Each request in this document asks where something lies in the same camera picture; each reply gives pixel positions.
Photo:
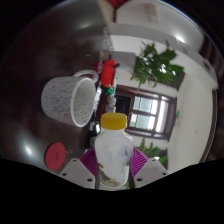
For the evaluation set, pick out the green exit sign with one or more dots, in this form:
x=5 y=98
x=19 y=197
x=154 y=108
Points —
x=178 y=114

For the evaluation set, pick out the white speckled cup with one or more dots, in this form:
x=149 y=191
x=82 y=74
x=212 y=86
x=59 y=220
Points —
x=63 y=98

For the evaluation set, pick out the flat round red coaster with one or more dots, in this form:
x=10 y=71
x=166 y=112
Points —
x=55 y=156

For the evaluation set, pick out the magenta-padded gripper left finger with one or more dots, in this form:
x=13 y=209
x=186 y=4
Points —
x=78 y=171

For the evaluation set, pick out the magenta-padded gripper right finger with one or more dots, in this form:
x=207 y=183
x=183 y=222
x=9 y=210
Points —
x=151 y=171

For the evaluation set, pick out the red box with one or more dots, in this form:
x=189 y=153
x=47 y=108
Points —
x=108 y=73

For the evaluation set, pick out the cream wall radiator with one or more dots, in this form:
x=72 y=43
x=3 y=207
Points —
x=152 y=14

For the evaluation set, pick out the yellow-capped plastic drink bottle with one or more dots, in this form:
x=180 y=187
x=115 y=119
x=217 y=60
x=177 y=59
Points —
x=113 y=150

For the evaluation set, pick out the small plant in white pot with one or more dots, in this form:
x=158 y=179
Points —
x=156 y=65

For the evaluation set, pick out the dark wooden glazed door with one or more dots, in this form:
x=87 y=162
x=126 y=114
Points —
x=146 y=111

